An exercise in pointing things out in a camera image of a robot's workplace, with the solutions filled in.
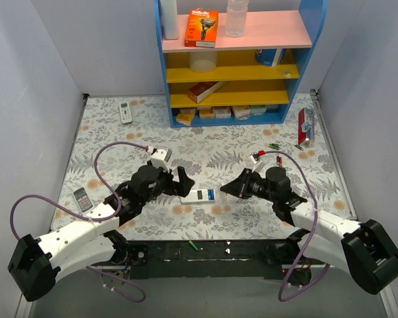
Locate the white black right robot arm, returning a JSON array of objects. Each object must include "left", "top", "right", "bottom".
[{"left": 221, "top": 167, "right": 398, "bottom": 295}]

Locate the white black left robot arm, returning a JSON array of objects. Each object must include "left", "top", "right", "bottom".
[{"left": 8, "top": 165, "right": 195, "bottom": 301}]

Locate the grey calculator remote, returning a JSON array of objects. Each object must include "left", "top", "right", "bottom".
[{"left": 73, "top": 187, "right": 93, "bottom": 213}]

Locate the white air conditioner remote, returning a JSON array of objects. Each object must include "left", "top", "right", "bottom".
[{"left": 119, "top": 102, "right": 132, "bottom": 125}]

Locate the green battery pair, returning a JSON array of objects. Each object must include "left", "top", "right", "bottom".
[{"left": 268, "top": 143, "right": 279, "bottom": 149}]

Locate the black battery near box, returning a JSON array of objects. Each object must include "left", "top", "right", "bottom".
[{"left": 294, "top": 144, "right": 304, "bottom": 151}]

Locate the yellow red small box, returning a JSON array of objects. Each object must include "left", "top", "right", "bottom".
[{"left": 175, "top": 108, "right": 197, "bottom": 127}]

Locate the tissue pack green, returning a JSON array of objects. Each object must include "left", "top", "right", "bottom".
[{"left": 250, "top": 105, "right": 267, "bottom": 116}]

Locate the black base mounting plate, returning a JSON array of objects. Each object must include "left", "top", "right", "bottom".
[{"left": 89, "top": 238, "right": 328, "bottom": 281}]

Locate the red toothpaste box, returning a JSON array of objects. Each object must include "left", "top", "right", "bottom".
[{"left": 298, "top": 108, "right": 315, "bottom": 147}]

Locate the blue shelf unit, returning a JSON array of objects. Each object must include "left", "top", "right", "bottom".
[{"left": 154, "top": 1, "right": 328, "bottom": 129}]

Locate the white translucent cup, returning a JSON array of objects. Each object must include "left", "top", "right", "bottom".
[{"left": 188, "top": 51, "right": 218, "bottom": 73}]

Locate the orange razor box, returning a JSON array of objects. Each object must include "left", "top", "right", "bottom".
[{"left": 184, "top": 8, "right": 219, "bottom": 48}]

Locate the clear plastic bottle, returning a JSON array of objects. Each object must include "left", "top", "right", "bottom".
[{"left": 225, "top": 0, "right": 249, "bottom": 38}]

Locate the white bottle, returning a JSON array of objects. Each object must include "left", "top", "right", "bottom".
[{"left": 160, "top": 0, "right": 179, "bottom": 40}]

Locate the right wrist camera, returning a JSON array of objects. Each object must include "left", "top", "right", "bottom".
[{"left": 250, "top": 150, "right": 266, "bottom": 174}]

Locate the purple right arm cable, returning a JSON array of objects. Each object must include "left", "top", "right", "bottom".
[{"left": 261, "top": 150, "right": 332, "bottom": 302}]

